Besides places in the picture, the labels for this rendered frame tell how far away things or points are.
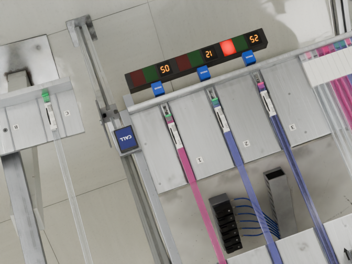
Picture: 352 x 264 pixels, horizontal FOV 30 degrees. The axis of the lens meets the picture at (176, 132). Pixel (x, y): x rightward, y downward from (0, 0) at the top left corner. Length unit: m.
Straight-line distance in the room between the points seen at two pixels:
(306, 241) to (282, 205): 0.36
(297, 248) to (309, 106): 0.32
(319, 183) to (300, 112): 0.40
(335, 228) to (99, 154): 1.11
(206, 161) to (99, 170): 0.97
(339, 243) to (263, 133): 0.29
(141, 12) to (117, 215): 0.78
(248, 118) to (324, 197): 0.49
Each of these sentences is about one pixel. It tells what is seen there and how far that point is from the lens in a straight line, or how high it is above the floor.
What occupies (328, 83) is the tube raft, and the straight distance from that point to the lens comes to 1.52.
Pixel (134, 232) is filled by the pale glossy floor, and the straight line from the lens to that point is 2.53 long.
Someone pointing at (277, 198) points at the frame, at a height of 0.66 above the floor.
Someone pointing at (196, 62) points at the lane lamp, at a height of 0.66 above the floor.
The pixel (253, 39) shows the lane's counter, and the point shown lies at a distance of 1.55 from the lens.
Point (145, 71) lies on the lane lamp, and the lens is 1.51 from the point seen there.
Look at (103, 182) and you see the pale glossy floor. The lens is 2.39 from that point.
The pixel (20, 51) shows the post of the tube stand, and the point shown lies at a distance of 2.15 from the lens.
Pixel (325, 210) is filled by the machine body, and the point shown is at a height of 0.62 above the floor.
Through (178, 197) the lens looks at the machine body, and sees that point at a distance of 1.73.
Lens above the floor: 2.04
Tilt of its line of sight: 60 degrees down
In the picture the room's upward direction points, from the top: 152 degrees clockwise
